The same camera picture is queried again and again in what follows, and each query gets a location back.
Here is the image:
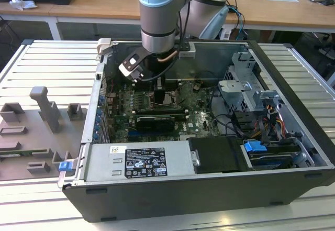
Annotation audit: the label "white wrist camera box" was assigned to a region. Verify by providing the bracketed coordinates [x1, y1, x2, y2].
[118, 53, 145, 84]

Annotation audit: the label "silver power supply with label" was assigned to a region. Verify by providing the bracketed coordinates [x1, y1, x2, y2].
[84, 140, 196, 182]

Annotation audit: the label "black RAM slot white clips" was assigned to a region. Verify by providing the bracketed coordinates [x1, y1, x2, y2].
[135, 107, 189, 115]
[132, 84, 183, 89]
[132, 79, 182, 84]

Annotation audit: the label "blue cable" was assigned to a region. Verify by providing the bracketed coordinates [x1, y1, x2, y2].
[228, 3, 247, 41]

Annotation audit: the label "silver metal drive cage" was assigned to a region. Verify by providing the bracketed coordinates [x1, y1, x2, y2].
[217, 51, 284, 113]

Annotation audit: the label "grey parts rack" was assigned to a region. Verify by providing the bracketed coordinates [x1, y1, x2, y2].
[0, 85, 89, 182]

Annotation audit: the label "blue disk carrier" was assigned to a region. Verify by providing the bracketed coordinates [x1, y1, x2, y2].
[242, 140, 268, 153]

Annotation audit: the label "black PC case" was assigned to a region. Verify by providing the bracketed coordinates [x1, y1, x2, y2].
[58, 38, 335, 223]

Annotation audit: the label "crumpled white paper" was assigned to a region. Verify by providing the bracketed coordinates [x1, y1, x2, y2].
[8, 0, 38, 9]

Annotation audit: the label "black graphics card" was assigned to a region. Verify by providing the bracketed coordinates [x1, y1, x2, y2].
[135, 114, 175, 133]

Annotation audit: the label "grey case release handle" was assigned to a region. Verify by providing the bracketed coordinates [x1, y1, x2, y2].
[96, 38, 114, 57]

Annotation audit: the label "black plastic shroud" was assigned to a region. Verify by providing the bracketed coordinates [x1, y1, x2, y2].
[187, 136, 248, 174]

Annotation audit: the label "blue case latch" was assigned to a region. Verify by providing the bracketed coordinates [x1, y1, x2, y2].
[59, 161, 73, 173]

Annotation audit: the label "coloured wire bundle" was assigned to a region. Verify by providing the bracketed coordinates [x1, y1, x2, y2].
[260, 104, 286, 139]

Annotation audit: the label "green motherboard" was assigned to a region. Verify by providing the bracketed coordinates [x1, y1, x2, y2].
[104, 80, 231, 142]

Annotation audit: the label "CPU socket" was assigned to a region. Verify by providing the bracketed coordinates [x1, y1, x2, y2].
[149, 91, 175, 109]

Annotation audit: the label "wooden desk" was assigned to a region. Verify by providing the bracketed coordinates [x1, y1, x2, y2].
[0, 0, 335, 41]

